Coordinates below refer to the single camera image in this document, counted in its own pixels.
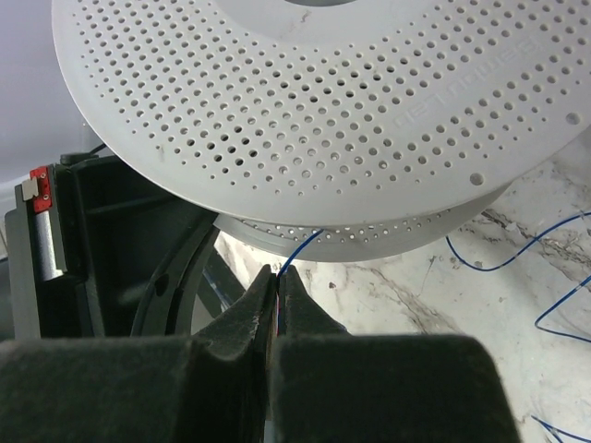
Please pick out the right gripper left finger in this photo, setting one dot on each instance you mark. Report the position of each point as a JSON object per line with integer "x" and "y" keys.
{"x": 208, "y": 387}

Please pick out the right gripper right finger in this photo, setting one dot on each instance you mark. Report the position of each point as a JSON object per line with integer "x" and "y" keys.
{"x": 328, "y": 385}

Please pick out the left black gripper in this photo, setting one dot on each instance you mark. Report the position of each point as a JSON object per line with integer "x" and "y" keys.
{"x": 139, "y": 261}

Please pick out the grey plastic cable spool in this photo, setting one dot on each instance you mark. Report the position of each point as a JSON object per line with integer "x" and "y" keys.
{"x": 372, "y": 127}

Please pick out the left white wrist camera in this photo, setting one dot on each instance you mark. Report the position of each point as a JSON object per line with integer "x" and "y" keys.
{"x": 46, "y": 264}

